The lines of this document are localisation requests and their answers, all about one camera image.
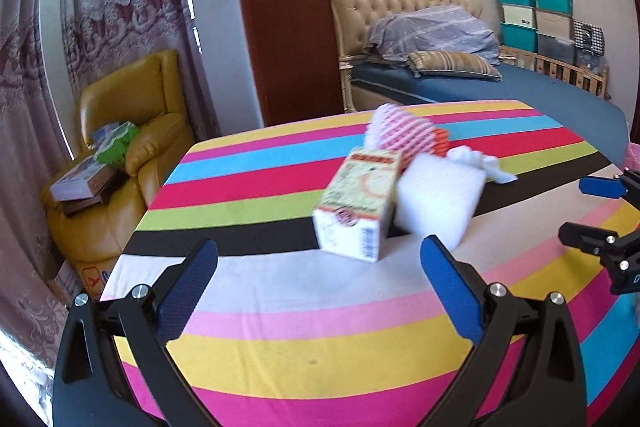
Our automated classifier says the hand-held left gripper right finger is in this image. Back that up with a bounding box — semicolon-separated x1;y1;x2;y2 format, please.
420;234;587;427

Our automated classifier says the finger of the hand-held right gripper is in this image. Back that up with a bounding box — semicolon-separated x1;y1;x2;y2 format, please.
579;167;640;202
558;221;640;268

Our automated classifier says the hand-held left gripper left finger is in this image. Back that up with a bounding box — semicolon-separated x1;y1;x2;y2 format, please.
52;237;221;427

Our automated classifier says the cream carton box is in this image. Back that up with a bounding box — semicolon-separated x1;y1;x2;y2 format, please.
312;147;403;264

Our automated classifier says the white foam block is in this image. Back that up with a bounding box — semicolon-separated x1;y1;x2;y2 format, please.
395;152;488;250

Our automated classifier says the blue bed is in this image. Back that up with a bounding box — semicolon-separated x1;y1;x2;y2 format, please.
350;62;628;158

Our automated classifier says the red print cardboard box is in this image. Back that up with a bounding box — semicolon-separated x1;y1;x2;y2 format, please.
55;254;121;303

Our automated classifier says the crumpled white tissue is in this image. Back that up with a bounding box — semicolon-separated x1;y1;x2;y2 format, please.
446;145;518;184

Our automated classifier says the striped tablecloth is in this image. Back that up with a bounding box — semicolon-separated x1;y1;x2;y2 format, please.
100;99;640;427

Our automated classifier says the flat brown cardboard box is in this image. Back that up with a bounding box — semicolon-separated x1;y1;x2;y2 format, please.
62;172;131;215

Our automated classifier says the clear storage bin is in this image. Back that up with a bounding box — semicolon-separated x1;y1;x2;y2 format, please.
536;33;576;65

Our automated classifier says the yellow leather armchair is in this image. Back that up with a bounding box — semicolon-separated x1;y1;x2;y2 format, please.
40;49;196;273

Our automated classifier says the checkered bag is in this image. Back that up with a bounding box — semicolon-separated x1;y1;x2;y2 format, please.
572;19;606;55

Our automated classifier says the flat white cardboard box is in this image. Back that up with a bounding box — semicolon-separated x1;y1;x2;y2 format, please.
50;155;118;202

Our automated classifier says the green tissue pack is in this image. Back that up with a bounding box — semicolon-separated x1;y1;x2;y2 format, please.
94;122;141;166

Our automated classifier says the pink foam fruit net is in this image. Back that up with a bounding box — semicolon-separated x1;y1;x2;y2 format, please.
365;103;441;165

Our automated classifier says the beige storage bin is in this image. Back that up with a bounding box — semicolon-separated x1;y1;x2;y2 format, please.
534;8;572;40
501;3;537;28

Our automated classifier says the striped pillow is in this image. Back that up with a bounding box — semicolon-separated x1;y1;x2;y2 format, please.
406;51;503;82

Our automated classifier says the grey duvet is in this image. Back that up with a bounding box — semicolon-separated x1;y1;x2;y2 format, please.
369;5;501;66

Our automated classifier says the lace patterned curtain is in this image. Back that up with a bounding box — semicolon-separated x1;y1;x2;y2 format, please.
0;0;221;388

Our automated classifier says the brown wooden panel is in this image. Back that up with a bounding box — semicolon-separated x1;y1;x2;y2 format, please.
230;0;346;128

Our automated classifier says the wooden crib rail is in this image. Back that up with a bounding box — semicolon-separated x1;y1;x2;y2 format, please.
497;44;611;100

